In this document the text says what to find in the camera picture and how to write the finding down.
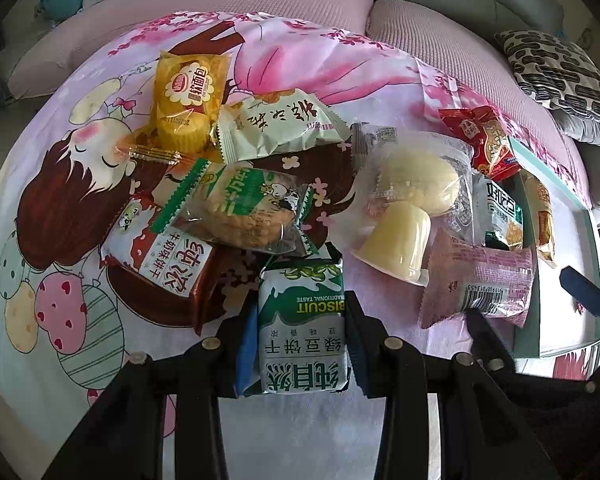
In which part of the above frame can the pale green box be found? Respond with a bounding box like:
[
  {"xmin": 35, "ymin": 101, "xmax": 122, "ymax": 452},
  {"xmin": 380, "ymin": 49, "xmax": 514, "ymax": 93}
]
[{"xmin": 507, "ymin": 137, "xmax": 600, "ymax": 361}]

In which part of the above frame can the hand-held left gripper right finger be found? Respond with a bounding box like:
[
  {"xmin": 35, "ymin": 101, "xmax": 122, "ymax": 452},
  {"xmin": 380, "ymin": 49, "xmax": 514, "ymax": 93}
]
[{"xmin": 342, "ymin": 290, "xmax": 561, "ymax": 480}]

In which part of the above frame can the pink sofa seat cushion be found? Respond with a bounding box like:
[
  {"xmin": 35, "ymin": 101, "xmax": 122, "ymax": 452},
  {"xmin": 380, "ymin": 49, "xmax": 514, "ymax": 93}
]
[
  {"xmin": 367, "ymin": 0, "xmax": 596, "ymax": 206},
  {"xmin": 7, "ymin": 0, "xmax": 376, "ymax": 98}
]

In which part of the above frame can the clear bread packet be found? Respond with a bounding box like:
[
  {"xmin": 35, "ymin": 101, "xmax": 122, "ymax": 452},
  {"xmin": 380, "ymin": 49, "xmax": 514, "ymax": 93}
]
[{"xmin": 340, "ymin": 122, "xmax": 476, "ymax": 246}]

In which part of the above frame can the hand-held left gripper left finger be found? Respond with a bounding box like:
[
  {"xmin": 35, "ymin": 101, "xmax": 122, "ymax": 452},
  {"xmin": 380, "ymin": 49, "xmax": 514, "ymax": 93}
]
[{"xmin": 42, "ymin": 305, "xmax": 261, "ymax": 480}]

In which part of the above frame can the black white patterned pillow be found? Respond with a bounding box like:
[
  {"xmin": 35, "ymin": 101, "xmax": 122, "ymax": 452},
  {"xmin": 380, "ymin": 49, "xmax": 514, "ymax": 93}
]
[{"xmin": 495, "ymin": 30, "xmax": 600, "ymax": 126}]

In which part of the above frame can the yellow cake packet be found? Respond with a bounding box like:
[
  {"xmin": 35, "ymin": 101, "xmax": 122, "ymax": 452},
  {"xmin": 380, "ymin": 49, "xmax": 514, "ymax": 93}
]
[{"xmin": 115, "ymin": 50, "xmax": 232, "ymax": 163}]

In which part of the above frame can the yellow jelly cup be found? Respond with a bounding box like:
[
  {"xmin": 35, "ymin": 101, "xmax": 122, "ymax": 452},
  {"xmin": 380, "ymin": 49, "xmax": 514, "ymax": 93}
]
[{"xmin": 352, "ymin": 200, "xmax": 433, "ymax": 287}]

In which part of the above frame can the green biscuit packet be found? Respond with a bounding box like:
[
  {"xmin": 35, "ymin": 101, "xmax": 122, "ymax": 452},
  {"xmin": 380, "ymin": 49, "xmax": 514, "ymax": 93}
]
[{"xmin": 235, "ymin": 242, "xmax": 353, "ymax": 397}]

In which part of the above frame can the grey pillow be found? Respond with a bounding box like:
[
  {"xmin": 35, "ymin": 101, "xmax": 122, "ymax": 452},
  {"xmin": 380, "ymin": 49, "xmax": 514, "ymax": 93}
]
[{"xmin": 552, "ymin": 110, "xmax": 600, "ymax": 153}]

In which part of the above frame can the red milk biscuit packet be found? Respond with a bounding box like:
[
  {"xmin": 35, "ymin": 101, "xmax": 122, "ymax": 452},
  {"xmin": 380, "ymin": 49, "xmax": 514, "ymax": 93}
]
[{"xmin": 99, "ymin": 195, "xmax": 231, "ymax": 336}]

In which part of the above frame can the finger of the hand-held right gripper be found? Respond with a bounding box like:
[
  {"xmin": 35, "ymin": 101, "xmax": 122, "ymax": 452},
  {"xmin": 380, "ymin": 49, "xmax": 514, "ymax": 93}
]
[
  {"xmin": 559, "ymin": 266, "xmax": 600, "ymax": 361},
  {"xmin": 467, "ymin": 307, "xmax": 517, "ymax": 373}
]

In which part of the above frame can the orange snack packet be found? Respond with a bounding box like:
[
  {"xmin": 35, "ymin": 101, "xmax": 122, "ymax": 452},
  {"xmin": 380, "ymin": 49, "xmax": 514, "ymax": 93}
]
[{"xmin": 522, "ymin": 172, "xmax": 556, "ymax": 261}]

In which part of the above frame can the clear green-edged biscuit packet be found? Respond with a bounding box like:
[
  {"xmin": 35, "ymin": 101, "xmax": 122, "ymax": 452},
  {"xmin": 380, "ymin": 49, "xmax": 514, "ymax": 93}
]
[{"xmin": 157, "ymin": 157, "xmax": 326, "ymax": 261}]

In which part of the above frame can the cream calligraphy snack packet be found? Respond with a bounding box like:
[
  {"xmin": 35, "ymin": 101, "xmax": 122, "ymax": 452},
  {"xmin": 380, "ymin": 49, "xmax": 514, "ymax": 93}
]
[{"xmin": 215, "ymin": 87, "xmax": 353, "ymax": 163}]

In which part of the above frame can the white green snack packet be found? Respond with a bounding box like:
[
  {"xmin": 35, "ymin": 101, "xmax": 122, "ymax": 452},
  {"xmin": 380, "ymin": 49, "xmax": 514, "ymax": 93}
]
[{"xmin": 472, "ymin": 172, "xmax": 526, "ymax": 251}]

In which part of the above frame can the pink printed blanket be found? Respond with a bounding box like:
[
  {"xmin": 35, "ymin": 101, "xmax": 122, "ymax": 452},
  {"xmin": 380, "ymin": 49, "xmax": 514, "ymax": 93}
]
[{"xmin": 0, "ymin": 10, "xmax": 593, "ymax": 480}]

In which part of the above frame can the red snack packet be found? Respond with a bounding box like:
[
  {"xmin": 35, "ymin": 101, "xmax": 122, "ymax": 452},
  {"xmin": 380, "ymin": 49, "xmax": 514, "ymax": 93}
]
[{"xmin": 439, "ymin": 105, "xmax": 523, "ymax": 181}]

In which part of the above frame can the pink snack packet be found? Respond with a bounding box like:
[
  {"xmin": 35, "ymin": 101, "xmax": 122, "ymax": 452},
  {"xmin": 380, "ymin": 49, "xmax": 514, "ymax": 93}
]
[{"xmin": 419, "ymin": 227, "xmax": 538, "ymax": 331}]

